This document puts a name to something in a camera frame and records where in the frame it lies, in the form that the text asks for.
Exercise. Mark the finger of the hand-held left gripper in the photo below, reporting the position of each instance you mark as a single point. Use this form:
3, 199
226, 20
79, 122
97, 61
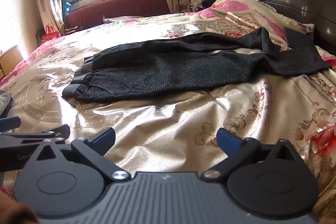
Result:
31, 136
10, 123

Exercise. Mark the person's right hand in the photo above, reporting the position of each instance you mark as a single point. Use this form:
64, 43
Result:
14, 209

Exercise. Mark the red bag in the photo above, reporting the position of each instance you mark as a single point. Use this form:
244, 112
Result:
50, 35

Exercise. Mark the black flat case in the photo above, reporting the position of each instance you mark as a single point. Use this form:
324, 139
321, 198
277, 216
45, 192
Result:
299, 37

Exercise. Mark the wooden cabinet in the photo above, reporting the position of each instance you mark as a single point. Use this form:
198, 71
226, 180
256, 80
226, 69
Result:
10, 61

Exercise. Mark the dark grey pants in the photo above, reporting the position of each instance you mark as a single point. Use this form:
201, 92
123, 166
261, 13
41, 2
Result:
168, 69

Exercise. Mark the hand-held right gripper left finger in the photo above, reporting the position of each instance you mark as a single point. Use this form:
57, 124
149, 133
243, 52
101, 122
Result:
103, 141

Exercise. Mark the floral pillow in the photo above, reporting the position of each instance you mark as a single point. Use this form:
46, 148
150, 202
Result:
244, 11

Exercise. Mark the gold floral bedspread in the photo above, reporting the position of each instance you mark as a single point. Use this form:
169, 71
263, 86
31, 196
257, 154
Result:
183, 121

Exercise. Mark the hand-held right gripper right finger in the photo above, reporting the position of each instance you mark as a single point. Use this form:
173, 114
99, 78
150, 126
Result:
229, 138

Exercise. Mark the grey cloth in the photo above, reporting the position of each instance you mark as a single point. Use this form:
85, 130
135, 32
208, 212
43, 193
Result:
4, 103

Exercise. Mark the teal bag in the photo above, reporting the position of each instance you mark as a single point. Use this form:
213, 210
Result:
66, 6

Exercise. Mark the white plastic bag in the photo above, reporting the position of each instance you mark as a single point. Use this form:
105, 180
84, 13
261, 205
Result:
195, 1

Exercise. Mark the dark red sofa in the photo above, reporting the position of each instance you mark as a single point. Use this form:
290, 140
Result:
118, 5

